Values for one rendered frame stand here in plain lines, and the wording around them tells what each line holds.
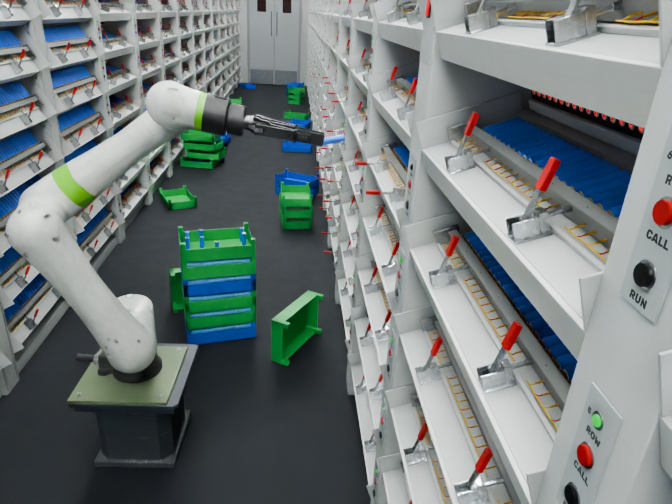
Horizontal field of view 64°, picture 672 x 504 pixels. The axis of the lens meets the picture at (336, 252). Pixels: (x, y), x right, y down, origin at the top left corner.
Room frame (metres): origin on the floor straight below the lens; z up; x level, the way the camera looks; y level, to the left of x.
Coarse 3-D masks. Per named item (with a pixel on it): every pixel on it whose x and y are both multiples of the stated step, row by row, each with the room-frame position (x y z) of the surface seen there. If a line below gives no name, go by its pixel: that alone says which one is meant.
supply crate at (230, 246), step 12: (180, 228) 2.10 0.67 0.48; (228, 228) 2.18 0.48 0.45; (180, 240) 2.10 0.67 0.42; (192, 240) 2.13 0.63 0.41; (204, 240) 2.14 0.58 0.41; (216, 240) 2.16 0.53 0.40; (228, 240) 2.16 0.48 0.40; (252, 240) 2.02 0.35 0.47; (180, 252) 1.98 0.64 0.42; (192, 252) 1.94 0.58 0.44; (204, 252) 1.95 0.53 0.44; (216, 252) 1.97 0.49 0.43; (228, 252) 1.99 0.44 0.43; (240, 252) 2.00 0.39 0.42; (252, 252) 2.02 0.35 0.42
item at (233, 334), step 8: (240, 328) 2.00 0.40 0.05; (248, 328) 2.01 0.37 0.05; (192, 336) 1.93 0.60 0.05; (200, 336) 1.94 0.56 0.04; (208, 336) 1.95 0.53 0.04; (216, 336) 1.96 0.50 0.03; (224, 336) 1.98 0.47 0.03; (232, 336) 1.99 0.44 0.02; (240, 336) 2.00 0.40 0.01; (248, 336) 2.01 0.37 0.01; (256, 336) 2.02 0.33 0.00
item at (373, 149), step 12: (372, 144) 1.66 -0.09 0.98; (384, 144) 1.66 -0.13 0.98; (396, 144) 1.65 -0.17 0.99; (372, 156) 1.66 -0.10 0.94; (372, 168) 1.54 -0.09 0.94; (384, 180) 1.41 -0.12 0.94; (396, 180) 1.38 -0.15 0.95; (396, 204) 1.21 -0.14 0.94; (396, 216) 1.14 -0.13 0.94; (396, 228) 1.17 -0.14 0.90
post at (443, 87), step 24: (432, 48) 0.97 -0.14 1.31; (432, 72) 0.97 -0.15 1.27; (456, 72) 0.97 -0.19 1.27; (480, 72) 0.97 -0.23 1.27; (432, 96) 0.97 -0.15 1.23; (456, 96) 0.97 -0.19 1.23; (480, 96) 0.97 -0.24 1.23; (528, 96) 0.98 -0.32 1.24; (408, 168) 1.05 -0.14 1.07; (432, 192) 0.97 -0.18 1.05; (432, 216) 0.97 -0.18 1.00; (408, 264) 0.97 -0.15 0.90; (408, 288) 0.97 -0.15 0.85; (384, 384) 1.05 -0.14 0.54; (408, 384) 0.97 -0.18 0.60; (384, 432) 0.99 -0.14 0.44
